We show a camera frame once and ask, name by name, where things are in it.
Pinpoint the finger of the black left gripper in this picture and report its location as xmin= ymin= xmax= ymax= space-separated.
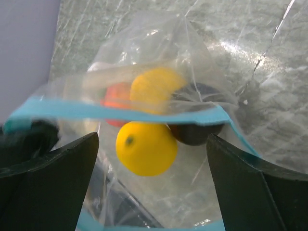
xmin=0 ymin=120 xmax=59 ymax=166

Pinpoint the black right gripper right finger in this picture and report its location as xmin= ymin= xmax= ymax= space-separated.
xmin=206 ymin=135 xmax=308 ymax=231

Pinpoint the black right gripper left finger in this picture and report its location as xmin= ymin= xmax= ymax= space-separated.
xmin=0 ymin=132 xmax=99 ymax=231

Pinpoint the yellow lemon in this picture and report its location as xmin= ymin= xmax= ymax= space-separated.
xmin=115 ymin=122 xmax=178 ymax=177

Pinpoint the peach fruit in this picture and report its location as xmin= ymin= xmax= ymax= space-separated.
xmin=100 ymin=81 xmax=133 ymax=128

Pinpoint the clear zip top bag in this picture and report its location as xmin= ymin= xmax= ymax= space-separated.
xmin=3 ymin=9 xmax=308 ymax=231

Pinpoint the yellow apple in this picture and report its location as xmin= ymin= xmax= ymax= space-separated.
xmin=130 ymin=67 xmax=187 ymax=115

